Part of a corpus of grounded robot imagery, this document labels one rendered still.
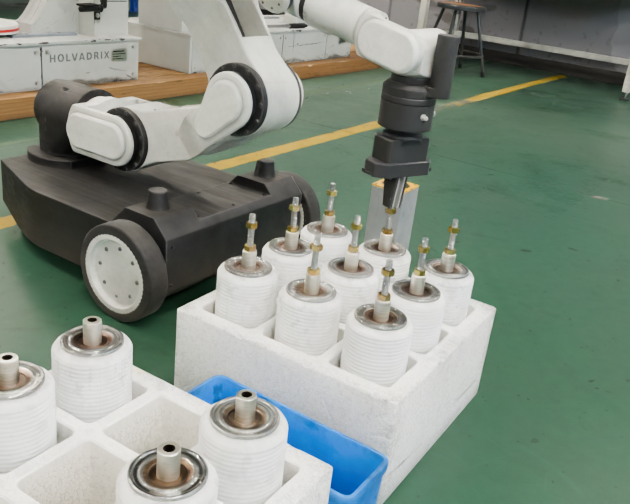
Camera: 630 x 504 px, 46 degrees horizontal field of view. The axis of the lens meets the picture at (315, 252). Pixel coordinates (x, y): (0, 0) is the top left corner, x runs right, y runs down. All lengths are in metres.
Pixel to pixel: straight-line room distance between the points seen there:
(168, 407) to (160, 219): 0.56
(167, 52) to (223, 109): 2.38
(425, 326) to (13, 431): 0.59
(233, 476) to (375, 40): 0.69
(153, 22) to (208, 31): 2.37
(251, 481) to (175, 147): 0.95
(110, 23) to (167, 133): 1.85
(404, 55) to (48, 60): 2.19
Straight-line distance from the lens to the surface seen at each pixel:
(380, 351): 1.02
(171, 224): 1.46
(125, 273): 1.47
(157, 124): 1.64
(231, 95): 1.43
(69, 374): 0.93
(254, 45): 1.49
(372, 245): 1.29
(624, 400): 1.53
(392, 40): 1.16
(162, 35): 3.83
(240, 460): 0.79
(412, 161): 1.23
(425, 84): 1.19
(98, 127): 1.71
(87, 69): 3.29
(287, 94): 1.48
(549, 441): 1.34
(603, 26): 6.12
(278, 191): 1.71
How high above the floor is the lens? 0.73
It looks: 23 degrees down
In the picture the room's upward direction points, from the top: 7 degrees clockwise
